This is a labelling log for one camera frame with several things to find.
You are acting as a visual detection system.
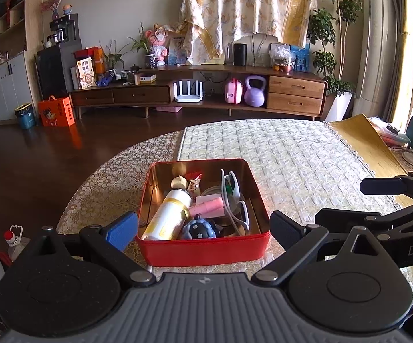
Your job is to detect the black cylinder speaker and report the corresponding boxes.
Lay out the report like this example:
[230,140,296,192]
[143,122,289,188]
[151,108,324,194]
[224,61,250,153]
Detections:
[233,43,247,67]

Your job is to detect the yellow table mat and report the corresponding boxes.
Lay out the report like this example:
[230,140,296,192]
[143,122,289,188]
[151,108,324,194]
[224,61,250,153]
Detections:
[326,113,413,208]

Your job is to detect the blue picture card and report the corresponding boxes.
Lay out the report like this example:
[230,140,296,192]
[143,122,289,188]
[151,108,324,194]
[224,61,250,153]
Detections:
[291,45,310,72]

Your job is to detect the teal waste bin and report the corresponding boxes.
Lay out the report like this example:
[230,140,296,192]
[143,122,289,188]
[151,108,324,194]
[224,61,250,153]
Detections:
[14,103,37,130]

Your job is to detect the beige standing air conditioner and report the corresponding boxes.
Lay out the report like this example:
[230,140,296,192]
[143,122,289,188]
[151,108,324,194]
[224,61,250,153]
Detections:
[353,0,393,118]

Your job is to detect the black mini fridge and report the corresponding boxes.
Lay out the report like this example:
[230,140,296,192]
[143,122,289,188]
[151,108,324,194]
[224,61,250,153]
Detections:
[37,41,82,99]

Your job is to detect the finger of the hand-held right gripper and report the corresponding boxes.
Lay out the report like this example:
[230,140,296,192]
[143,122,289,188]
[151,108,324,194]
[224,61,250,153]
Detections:
[360,172,413,198]
[315,196,413,244]

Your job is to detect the orange gift box with handle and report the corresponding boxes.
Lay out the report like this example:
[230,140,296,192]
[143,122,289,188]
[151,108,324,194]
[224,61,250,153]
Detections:
[38,96,76,127]

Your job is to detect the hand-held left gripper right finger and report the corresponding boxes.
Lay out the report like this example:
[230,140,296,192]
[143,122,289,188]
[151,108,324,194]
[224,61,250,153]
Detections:
[251,210,389,289]

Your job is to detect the clear bag with pink contents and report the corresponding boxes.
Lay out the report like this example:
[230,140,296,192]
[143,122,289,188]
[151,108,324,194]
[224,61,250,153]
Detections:
[369,116,411,147]

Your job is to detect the white bottle with yellow label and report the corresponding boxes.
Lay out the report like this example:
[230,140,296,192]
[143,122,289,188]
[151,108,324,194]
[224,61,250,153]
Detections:
[141,188,193,241]

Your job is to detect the white router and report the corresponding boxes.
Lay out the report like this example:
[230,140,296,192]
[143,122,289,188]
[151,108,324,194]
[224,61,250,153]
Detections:
[172,80,204,103]

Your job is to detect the tall potted tree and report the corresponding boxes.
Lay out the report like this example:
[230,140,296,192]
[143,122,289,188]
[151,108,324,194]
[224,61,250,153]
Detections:
[307,0,362,122]

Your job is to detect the red tin box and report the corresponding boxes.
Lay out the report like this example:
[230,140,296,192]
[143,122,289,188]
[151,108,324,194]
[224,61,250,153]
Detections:
[135,158,271,267]

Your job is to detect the red gift box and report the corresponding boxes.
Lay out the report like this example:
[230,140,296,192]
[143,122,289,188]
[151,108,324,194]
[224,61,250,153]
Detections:
[74,46,105,75]

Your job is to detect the vase with dried flowers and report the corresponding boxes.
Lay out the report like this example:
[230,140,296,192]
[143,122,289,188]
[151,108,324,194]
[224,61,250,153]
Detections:
[41,0,73,20]

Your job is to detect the blue spotted toy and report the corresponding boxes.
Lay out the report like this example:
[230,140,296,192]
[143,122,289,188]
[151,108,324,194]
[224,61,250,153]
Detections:
[181,214,217,240]

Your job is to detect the pink tube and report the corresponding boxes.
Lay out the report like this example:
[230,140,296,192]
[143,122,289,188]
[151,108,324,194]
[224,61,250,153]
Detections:
[188,198,225,218]

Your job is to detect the pink toy suitcase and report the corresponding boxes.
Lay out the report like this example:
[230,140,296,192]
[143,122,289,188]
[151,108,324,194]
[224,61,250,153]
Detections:
[224,79,244,106]

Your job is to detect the white sunglasses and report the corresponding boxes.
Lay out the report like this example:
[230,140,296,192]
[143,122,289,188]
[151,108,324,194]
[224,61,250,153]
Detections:
[221,169,251,236]

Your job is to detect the black coffee machine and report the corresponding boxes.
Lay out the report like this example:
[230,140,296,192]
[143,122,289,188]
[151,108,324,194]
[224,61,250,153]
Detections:
[47,14,80,45]

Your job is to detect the red orange snack packet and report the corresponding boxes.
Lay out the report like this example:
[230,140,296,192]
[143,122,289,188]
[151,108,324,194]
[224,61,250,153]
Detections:
[186,173,203,199]

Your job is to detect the wooden tv cabinet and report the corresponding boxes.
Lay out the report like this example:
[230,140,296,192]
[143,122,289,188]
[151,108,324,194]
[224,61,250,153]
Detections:
[69,65,330,121]

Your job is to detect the small green potted plant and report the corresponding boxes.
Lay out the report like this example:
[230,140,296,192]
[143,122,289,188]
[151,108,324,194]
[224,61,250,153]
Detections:
[103,39,130,79]

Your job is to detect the plastic bag of snacks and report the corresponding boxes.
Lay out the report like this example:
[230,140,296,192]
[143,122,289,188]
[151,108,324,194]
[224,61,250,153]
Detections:
[269,43,296,73]

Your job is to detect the plastic jug with red cap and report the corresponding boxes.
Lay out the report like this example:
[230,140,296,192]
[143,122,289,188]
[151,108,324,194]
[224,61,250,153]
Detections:
[3,225,32,261]

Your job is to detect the potted orchid plant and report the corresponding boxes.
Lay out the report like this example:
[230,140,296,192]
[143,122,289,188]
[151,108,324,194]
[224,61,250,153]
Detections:
[128,23,157,69]

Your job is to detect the floral yellow hanging cloth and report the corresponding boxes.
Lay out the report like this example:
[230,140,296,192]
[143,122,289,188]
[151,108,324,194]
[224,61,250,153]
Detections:
[176,0,319,65]

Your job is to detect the purple kettlebell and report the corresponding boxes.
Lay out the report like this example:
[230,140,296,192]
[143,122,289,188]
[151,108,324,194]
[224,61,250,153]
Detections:
[244,75,267,107]

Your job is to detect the white orange cereal bag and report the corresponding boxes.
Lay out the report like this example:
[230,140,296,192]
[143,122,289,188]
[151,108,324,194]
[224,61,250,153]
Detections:
[76,57,97,90]

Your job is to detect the wall cabinet unit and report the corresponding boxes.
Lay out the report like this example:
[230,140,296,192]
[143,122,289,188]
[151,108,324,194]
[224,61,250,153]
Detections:
[0,0,37,124]

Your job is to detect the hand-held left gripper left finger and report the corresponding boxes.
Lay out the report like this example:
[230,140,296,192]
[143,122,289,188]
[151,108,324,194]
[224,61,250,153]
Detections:
[36,211,157,289]

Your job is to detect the pink plush doll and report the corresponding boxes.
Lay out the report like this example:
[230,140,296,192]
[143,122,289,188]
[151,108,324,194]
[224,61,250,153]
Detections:
[149,23,171,67]

